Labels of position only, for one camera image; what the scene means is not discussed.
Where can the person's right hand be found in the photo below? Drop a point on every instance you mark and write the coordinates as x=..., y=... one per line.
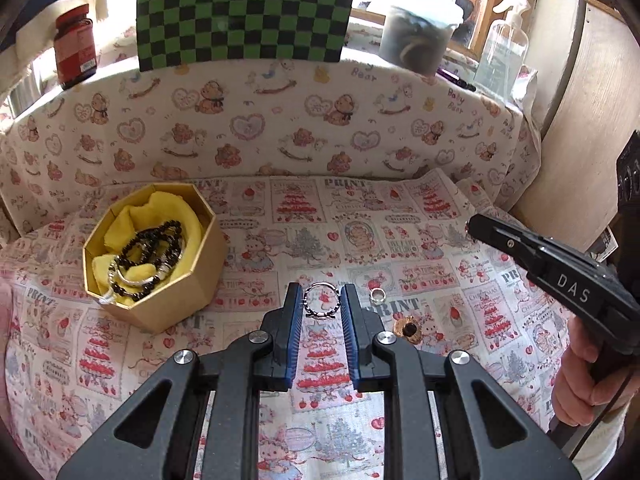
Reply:
x=575, y=390

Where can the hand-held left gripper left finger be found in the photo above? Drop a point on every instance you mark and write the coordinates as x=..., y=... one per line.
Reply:
x=296, y=340

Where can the gold octagonal box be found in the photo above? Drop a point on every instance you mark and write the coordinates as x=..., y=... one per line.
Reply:
x=170, y=290

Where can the white packet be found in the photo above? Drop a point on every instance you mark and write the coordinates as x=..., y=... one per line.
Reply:
x=522, y=87

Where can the dark pen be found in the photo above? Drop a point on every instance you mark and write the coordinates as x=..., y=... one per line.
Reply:
x=457, y=81

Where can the bear printed cloth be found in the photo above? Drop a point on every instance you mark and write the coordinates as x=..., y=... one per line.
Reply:
x=300, y=125

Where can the green checkered board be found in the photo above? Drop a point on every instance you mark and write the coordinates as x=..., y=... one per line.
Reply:
x=240, y=10

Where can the clear spray bottle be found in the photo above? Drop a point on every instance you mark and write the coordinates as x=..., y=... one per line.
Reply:
x=500, y=50

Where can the light wooden cabinet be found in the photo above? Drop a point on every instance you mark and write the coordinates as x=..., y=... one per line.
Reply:
x=575, y=135

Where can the person's right forearm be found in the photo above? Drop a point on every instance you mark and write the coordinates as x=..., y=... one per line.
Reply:
x=605, y=450

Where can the yellow cloth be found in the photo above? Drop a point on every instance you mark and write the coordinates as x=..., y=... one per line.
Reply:
x=135, y=212

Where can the silver bangle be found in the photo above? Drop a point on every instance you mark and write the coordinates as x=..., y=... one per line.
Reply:
x=135, y=276

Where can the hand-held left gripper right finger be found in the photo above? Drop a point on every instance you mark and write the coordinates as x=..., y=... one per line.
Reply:
x=353, y=350

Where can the gold flower brooch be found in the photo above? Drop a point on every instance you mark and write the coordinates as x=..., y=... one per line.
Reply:
x=409, y=330

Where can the brown pill bottle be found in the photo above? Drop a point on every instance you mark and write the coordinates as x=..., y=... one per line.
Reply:
x=75, y=50

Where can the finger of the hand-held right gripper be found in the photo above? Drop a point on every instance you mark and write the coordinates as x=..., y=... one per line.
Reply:
x=540, y=260

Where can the clear tub with dark contents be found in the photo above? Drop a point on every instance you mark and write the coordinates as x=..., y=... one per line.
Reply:
x=415, y=40

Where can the red patchwork printed cloth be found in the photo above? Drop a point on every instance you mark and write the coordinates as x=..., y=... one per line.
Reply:
x=280, y=240

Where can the metal cup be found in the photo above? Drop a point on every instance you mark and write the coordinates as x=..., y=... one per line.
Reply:
x=25, y=92

